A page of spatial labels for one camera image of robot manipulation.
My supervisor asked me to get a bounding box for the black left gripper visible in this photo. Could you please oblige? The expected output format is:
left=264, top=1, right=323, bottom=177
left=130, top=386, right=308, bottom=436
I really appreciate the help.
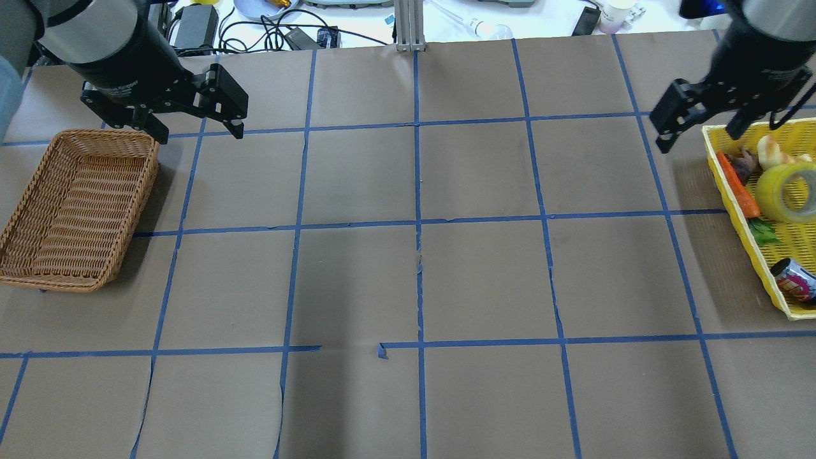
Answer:
left=80, top=63, right=249, bottom=145

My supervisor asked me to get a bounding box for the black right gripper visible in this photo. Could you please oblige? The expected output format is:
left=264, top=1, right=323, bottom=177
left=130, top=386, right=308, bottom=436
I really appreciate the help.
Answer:
left=649, top=62, right=814, bottom=154

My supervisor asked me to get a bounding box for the yellow tape roll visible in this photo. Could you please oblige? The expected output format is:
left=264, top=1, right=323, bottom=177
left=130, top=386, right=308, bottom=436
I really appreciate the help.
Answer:
left=755, top=163, right=815, bottom=224

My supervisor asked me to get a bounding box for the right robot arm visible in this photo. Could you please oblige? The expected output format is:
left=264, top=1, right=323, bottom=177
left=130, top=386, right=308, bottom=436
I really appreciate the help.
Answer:
left=649, top=1, right=815, bottom=154

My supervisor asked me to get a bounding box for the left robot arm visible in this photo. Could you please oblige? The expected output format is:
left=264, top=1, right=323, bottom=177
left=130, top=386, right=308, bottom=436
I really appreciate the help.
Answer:
left=2, top=1, right=249, bottom=143

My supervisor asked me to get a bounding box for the yellow toy croissant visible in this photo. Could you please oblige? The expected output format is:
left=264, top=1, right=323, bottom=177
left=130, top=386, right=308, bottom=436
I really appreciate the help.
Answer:
left=757, top=135, right=814, bottom=171

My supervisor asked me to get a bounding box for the yellow plastic basket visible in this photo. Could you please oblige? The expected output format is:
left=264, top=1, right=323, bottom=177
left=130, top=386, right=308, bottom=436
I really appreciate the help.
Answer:
left=701, top=117, right=815, bottom=321

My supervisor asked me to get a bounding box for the black power adapter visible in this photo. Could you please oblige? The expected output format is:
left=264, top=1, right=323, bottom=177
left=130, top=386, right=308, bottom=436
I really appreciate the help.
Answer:
left=172, top=4, right=218, bottom=56

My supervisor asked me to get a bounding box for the orange toy carrot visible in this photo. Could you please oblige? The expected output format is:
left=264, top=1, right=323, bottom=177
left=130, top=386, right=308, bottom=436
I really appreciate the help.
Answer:
left=716, top=152, right=779, bottom=246

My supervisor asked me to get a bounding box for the blue bowl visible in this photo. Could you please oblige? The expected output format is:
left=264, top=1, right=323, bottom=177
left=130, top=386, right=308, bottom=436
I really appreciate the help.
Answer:
left=233, top=0, right=301, bottom=21

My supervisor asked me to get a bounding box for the brown wicker basket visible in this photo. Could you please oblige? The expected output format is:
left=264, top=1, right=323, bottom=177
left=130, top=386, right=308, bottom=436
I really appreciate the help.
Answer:
left=1, top=129, right=160, bottom=293

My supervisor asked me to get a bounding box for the small dark can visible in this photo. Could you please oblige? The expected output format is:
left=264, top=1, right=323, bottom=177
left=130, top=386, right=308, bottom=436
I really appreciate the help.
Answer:
left=769, top=258, right=815, bottom=306

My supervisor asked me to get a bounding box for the aluminium frame post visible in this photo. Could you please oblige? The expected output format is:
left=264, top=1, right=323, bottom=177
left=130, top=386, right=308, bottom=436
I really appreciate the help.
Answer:
left=393, top=0, right=426, bottom=52

